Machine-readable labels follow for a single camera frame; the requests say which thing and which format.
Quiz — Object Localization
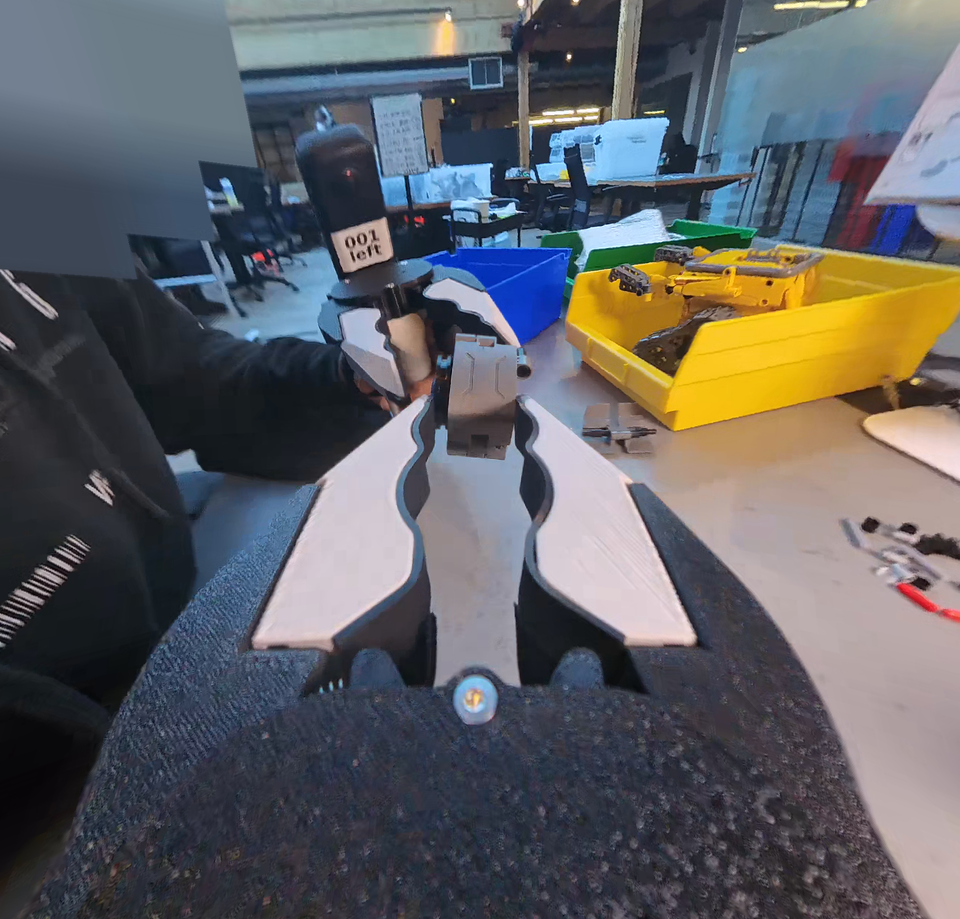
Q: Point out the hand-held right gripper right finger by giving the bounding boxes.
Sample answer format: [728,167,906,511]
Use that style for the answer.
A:
[516,396,699,649]

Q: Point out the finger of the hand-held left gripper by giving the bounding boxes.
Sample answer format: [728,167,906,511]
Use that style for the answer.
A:
[337,306,412,403]
[422,276,524,350]

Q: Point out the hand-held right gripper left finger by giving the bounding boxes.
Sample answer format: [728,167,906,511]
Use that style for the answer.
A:
[251,397,438,654]

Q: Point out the grey toy eye module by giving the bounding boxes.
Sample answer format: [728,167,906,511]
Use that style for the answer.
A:
[435,334,534,461]

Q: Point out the pile of small toy pieces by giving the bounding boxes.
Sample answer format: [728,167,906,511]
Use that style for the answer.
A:
[840,515,960,624]

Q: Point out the person's left forearm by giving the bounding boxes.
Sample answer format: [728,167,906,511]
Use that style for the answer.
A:
[168,325,395,484]

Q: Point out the grey desk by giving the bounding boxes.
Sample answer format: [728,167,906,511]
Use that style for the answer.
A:
[172,311,960,919]

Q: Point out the person's left hand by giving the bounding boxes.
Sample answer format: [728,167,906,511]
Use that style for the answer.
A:
[354,370,440,416]

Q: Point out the blue plastic bin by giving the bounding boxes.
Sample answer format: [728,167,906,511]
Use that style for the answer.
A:
[423,246,573,346]

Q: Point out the white notice board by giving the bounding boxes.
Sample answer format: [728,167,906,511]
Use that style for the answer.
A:
[371,94,430,179]

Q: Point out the black cart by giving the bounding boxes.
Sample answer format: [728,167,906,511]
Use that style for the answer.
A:
[450,197,528,250]

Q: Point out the black office chair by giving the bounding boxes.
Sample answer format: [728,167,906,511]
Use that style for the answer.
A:
[561,145,595,232]
[201,161,305,314]

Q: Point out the grey toy plate assembly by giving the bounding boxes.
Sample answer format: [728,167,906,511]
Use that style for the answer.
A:
[581,401,660,457]

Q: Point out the thin wooden pillar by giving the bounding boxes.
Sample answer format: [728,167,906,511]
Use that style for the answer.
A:
[516,49,531,170]

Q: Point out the white storage boxes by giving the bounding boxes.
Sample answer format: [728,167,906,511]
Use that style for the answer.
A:
[547,118,670,181]

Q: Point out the wooden table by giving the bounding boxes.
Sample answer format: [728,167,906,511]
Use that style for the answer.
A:
[570,171,755,221]

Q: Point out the green plastic bin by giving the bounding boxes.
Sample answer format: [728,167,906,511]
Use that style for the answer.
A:
[540,217,759,301]

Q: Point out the yellow toy robot vehicle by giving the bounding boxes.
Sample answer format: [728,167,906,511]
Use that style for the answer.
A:
[607,244,826,379]

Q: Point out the yellow plastic bin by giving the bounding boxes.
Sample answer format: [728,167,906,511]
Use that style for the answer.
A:
[564,244,960,433]

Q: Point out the person in black hoodie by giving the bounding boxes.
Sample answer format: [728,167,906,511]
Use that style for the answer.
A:
[0,262,249,919]

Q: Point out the thick wooden pillar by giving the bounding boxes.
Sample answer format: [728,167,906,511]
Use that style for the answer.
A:
[611,0,648,121]

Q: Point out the white wooden book stand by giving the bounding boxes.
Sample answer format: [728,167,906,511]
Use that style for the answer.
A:
[861,202,960,484]

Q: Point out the white instruction booklet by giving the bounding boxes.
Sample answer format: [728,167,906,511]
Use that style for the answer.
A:
[862,41,960,208]

